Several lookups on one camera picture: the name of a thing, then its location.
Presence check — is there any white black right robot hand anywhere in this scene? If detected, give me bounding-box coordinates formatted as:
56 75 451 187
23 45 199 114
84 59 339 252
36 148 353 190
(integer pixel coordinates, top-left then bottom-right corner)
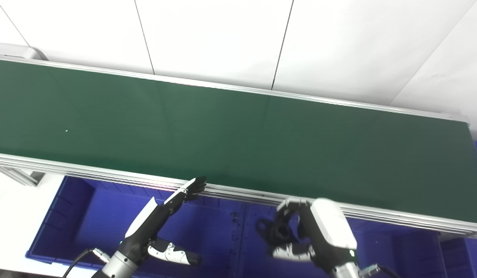
271 198 358 273

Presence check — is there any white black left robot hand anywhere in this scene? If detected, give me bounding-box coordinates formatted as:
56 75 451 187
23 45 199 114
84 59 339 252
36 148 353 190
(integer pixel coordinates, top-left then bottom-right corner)
121 176 208 267

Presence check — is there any black flanged machine part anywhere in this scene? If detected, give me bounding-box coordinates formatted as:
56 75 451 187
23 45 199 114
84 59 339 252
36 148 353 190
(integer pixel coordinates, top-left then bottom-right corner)
256 217 301 247

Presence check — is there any green conveyor belt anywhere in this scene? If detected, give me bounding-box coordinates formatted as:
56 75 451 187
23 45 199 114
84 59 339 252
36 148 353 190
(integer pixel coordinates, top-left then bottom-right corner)
0 54 477 241
0 59 477 225

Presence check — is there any aluminium conveyor leg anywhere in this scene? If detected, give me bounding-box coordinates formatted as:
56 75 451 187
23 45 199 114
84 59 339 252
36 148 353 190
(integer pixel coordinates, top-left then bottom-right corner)
0 166 45 187

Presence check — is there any grey conveyor end housing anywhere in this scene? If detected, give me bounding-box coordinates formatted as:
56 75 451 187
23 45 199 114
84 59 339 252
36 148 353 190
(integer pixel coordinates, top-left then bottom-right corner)
0 42 48 61

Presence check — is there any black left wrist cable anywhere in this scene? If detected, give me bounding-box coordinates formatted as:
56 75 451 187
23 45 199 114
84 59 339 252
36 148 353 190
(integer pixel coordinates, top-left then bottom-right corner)
63 248 110 278

